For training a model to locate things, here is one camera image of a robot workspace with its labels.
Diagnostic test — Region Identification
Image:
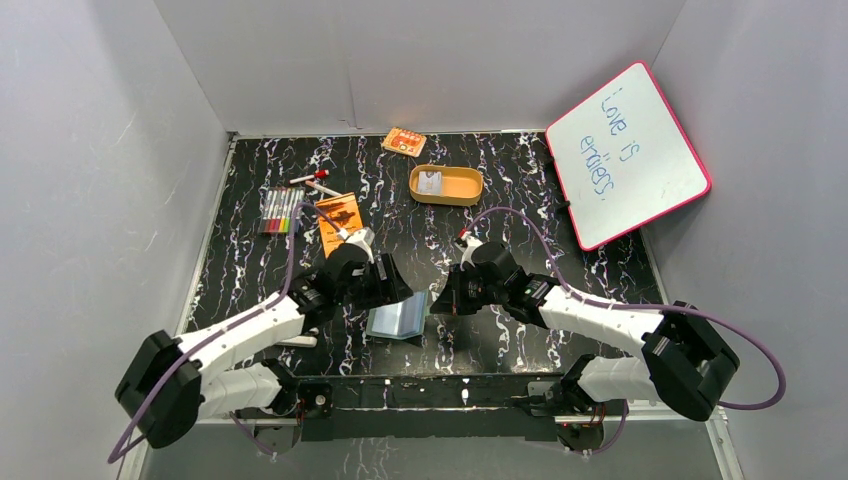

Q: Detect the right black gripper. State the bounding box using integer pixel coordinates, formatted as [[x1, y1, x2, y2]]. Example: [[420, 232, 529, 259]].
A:
[[431, 264, 507, 316]]

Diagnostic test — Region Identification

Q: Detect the mint green card holder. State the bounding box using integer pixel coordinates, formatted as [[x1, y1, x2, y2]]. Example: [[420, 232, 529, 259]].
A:
[[366, 291, 428, 340]]

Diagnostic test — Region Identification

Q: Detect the silver VIP card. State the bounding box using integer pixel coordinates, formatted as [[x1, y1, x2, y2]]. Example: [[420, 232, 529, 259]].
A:
[[416, 170, 443, 196]]

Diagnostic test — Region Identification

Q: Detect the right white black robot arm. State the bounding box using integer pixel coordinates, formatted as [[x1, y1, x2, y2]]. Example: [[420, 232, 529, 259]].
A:
[[430, 242, 739, 421]]

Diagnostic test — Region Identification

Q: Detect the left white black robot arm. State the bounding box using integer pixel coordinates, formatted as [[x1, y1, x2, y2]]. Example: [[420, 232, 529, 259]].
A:
[[115, 244, 413, 454]]

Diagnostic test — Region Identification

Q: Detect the orange paperback book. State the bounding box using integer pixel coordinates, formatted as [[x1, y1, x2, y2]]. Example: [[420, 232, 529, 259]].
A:
[[315, 192, 364, 257]]

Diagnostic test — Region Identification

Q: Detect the white marker pen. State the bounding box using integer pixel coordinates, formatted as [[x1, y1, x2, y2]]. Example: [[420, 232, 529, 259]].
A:
[[305, 180, 342, 198]]

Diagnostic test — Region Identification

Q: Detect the pack of coloured markers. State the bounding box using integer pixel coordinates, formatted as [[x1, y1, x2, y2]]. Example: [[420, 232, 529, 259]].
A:
[[260, 187, 304, 235]]

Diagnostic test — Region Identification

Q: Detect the red capped marker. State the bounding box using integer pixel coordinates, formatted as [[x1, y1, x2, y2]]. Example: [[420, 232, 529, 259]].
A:
[[289, 169, 329, 185]]

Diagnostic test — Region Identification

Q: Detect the tan oval tray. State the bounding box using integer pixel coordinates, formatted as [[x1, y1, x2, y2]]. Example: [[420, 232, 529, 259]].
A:
[[409, 164, 484, 207]]

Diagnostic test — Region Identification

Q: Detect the pink framed whiteboard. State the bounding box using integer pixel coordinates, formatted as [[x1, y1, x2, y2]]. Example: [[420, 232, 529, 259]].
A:
[[545, 61, 712, 251]]

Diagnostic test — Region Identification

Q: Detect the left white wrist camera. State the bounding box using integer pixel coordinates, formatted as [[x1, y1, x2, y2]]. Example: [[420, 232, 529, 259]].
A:
[[336, 227, 374, 263]]

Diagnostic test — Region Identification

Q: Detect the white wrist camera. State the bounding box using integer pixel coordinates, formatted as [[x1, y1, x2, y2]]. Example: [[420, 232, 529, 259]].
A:
[[336, 227, 374, 263], [454, 228, 483, 269]]

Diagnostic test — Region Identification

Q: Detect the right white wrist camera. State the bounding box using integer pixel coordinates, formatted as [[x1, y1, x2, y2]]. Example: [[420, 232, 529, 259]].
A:
[[454, 228, 483, 269]]

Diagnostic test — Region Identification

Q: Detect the black aluminium base frame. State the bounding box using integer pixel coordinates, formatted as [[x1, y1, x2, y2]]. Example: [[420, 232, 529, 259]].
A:
[[132, 374, 730, 458]]

